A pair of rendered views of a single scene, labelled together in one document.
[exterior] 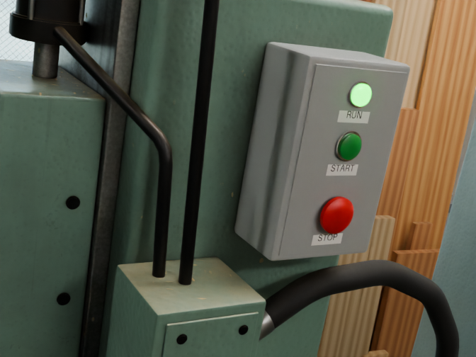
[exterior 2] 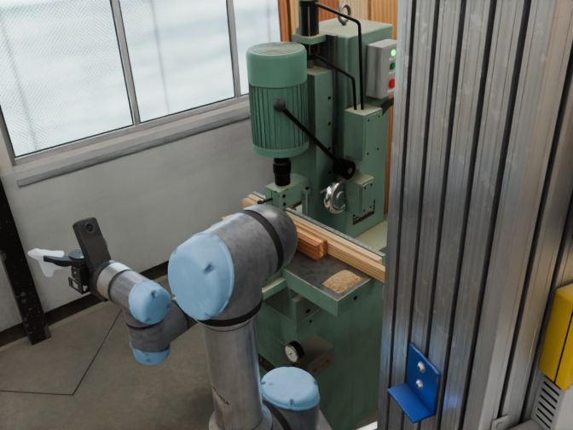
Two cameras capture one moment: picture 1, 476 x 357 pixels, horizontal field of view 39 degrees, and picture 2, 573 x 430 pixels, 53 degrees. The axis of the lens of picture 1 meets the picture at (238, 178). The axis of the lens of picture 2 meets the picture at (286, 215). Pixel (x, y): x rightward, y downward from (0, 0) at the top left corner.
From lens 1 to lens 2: 1.34 m
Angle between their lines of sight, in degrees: 15
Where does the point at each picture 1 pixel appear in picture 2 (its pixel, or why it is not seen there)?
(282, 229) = (381, 90)
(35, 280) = (323, 119)
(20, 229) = (320, 107)
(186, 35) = (351, 49)
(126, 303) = (350, 118)
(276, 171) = (377, 76)
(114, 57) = (333, 59)
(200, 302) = (369, 112)
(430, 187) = not seen: hidden behind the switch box
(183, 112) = (352, 67)
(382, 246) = not seen: hidden behind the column
